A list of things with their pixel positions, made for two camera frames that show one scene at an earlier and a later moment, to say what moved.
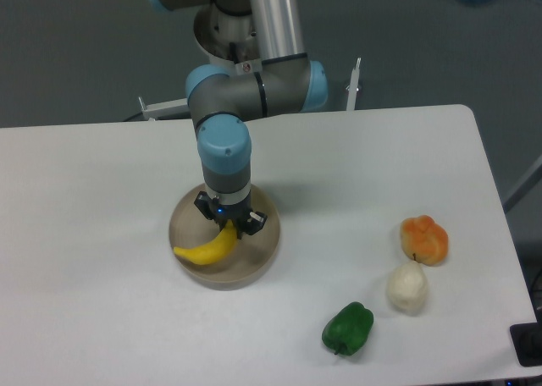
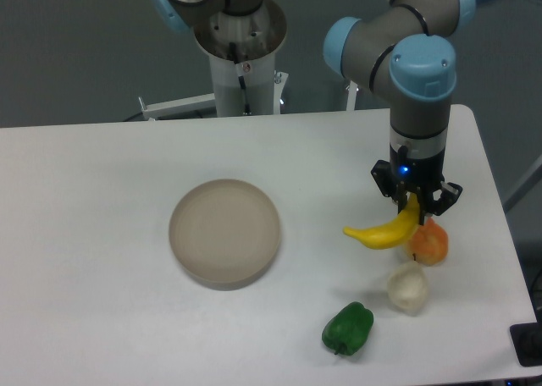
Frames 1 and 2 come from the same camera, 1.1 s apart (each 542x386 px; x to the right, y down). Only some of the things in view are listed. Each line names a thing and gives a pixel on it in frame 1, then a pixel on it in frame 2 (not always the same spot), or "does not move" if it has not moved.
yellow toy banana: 213,250 -> 393,234
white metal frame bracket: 173,107 does not move
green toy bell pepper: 348,328 does not move
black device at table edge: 527,339 does not move
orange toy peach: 423,240 does not move
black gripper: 234,206 -> 435,196
